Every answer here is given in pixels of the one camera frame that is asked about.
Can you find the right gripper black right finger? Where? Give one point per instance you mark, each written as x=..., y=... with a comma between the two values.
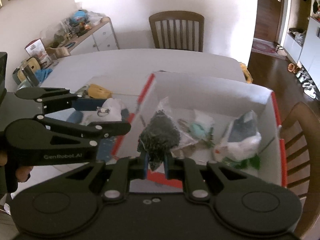
x=186, y=170

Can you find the blue cloth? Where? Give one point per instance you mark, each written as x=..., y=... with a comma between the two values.
x=42, y=74

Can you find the red white leaflet stand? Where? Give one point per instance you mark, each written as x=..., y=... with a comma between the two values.
x=36, y=49

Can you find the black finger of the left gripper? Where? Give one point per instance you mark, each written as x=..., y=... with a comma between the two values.
x=59, y=99

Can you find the brown wooden chair near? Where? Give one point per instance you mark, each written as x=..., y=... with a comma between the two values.
x=300, y=131

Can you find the yellow cardboard box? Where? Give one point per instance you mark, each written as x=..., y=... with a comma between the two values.
x=98, y=92

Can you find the white drawer sideboard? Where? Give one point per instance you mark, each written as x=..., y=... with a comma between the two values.
x=100, y=38

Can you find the teal small digital device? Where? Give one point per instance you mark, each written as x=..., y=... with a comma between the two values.
x=199, y=132

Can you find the red white cardboard box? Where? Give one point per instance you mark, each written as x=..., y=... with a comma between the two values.
x=218, y=102

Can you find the dark wooden door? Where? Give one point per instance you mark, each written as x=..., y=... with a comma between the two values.
x=268, y=21

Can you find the brown wooden chair far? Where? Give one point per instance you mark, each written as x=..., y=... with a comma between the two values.
x=181, y=30

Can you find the grey fluffy item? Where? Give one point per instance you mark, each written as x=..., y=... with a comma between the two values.
x=162, y=135

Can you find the brown wooden chair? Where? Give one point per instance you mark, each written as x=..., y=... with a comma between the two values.
x=300, y=131
x=181, y=30

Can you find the yellow toy basket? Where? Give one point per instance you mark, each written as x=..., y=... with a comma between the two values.
x=246, y=73

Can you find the white green printed pouch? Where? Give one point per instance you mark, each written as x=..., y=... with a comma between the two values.
x=239, y=144

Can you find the red patterned door rug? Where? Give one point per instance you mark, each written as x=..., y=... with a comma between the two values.
x=268, y=48

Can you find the white wall cabinet unit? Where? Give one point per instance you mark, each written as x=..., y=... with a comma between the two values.
x=303, y=28

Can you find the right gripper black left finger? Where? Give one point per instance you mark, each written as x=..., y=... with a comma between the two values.
x=124, y=171

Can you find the blue globe toy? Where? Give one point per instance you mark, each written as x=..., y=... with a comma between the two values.
x=78, y=17

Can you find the person left hand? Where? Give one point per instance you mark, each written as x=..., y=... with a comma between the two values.
x=22, y=173

